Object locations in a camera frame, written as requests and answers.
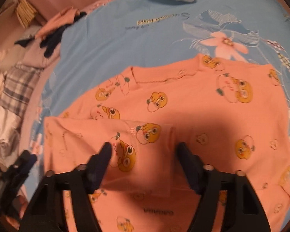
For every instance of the orange cartoon print shirt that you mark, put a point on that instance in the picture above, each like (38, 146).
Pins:
(195, 106)

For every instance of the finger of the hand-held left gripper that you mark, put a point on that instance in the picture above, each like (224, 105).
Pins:
(24, 160)
(31, 165)

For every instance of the folded orange clothes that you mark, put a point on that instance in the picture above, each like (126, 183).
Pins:
(55, 23)

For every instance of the blue floral blanket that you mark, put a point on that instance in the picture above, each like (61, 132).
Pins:
(125, 43)

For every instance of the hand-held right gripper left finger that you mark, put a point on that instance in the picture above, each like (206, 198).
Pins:
(103, 158)

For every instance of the plaid quilt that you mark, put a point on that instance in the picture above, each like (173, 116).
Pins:
(14, 91)

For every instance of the dark navy clothes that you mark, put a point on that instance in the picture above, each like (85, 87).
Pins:
(52, 42)

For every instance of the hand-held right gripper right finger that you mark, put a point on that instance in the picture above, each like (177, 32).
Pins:
(186, 160)

